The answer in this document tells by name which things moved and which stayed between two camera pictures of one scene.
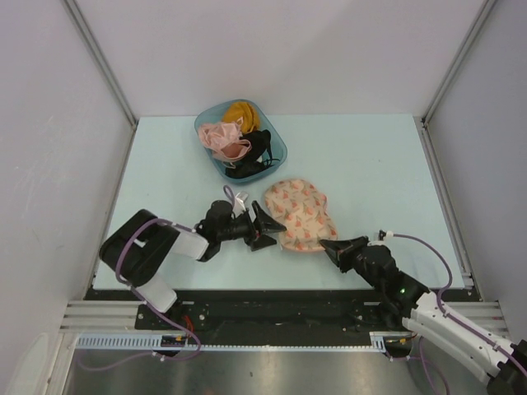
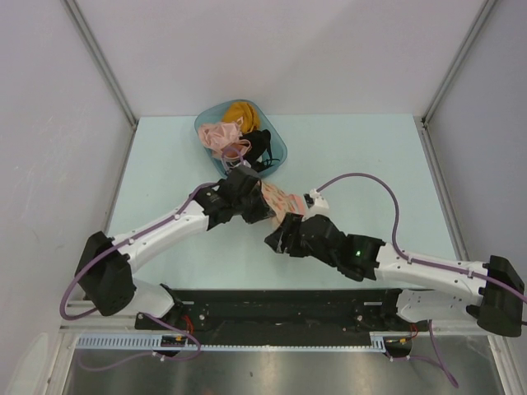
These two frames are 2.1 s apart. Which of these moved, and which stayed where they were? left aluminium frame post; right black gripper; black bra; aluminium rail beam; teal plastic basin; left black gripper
Moved: right black gripper; left black gripper
Stayed: left aluminium frame post; aluminium rail beam; teal plastic basin; black bra
